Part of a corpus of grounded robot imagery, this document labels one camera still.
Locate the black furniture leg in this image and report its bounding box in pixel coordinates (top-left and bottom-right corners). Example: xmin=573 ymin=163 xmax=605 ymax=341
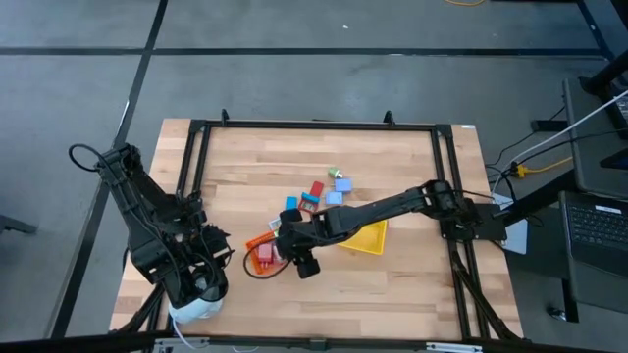
xmin=0 ymin=214 xmax=39 ymax=235

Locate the yellow plug cable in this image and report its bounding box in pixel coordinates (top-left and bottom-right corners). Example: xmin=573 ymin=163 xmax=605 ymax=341
xmin=509 ymin=156 xmax=574 ymax=178

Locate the orange plastic basket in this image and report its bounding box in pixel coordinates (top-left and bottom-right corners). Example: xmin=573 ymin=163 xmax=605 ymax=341
xmin=244 ymin=229 xmax=290 ymax=275

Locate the black stand pole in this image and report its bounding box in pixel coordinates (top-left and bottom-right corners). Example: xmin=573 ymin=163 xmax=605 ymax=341
xmin=581 ymin=48 xmax=628 ymax=97

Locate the white lamp cable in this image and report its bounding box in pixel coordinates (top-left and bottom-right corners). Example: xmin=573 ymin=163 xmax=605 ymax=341
xmin=169 ymin=316 xmax=212 ymax=350

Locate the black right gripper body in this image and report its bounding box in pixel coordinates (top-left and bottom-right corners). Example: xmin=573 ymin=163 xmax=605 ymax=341
xmin=278 ymin=209 xmax=320 ymax=264

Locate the grey side desk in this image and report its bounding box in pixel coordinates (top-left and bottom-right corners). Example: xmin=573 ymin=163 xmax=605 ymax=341
xmin=561 ymin=76 xmax=628 ymax=197

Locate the black foot bar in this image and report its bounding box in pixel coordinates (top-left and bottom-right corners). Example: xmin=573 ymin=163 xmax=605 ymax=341
xmin=531 ymin=119 xmax=566 ymax=132

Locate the black table frame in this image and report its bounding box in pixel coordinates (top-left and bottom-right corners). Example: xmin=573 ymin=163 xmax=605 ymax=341
xmin=115 ymin=108 xmax=524 ymax=344

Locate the black flat device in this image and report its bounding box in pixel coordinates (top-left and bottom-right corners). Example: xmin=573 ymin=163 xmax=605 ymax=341
xmin=599 ymin=148 xmax=628 ymax=172

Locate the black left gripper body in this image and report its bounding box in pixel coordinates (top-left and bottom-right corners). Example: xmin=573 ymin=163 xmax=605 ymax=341
xmin=189 ymin=223 xmax=232 ymax=274

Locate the white label strip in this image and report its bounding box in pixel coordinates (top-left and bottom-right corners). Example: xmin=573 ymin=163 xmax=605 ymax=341
xmin=425 ymin=341 xmax=485 ymax=353

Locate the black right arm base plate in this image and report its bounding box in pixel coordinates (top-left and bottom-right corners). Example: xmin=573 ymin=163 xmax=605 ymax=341
xmin=438 ymin=203 xmax=508 ymax=241

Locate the black laptop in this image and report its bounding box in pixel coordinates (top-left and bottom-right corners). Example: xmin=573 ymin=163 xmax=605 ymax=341
xmin=560 ymin=190 xmax=628 ymax=278

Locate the yellow plastic basket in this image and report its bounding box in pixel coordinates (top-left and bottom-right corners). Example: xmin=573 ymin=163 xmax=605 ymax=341
xmin=337 ymin=219 xmax=389 ymax=256

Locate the white paper sheet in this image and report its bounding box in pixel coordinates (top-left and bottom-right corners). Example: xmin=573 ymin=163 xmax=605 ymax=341
xmin=493 ymin=192 xmax=529 ymax=255

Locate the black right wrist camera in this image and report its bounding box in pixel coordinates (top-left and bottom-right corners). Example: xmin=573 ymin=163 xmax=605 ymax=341
xmin=292 ymin=255 xmax=322 ymax=280

